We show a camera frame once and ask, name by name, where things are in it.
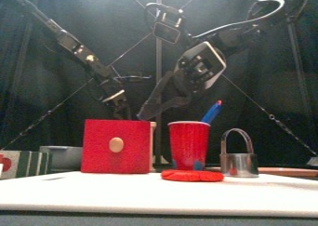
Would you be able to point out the red plastic cup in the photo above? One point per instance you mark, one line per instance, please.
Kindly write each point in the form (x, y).
(189, 144)

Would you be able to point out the white cutting board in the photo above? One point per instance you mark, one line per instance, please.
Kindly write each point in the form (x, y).
(156, 194)

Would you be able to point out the flat red dough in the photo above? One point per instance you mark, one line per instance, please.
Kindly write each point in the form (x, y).
(191, 175)

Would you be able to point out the brown wooden board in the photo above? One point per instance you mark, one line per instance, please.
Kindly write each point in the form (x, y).
(286, 172)

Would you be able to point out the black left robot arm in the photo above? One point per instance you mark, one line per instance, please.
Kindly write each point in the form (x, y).
(70, 42)

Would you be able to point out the black stand pole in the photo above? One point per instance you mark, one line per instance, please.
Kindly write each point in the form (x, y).
(298, 65)

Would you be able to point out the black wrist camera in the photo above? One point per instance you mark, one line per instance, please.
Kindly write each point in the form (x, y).
(167, 28)

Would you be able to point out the green white striped heart box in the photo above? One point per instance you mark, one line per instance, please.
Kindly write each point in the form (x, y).
(24, 164)

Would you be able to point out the vertical metal frame pole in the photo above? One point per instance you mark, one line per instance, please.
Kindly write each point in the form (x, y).
(158, 59)

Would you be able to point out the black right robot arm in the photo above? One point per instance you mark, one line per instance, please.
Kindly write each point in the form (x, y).
(253, 26)

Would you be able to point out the blue pen red tip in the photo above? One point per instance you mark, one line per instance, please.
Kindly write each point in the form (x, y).
(211, 112)

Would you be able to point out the red drawer box wooden knob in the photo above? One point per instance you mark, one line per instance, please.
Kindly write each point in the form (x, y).
(115, 146)

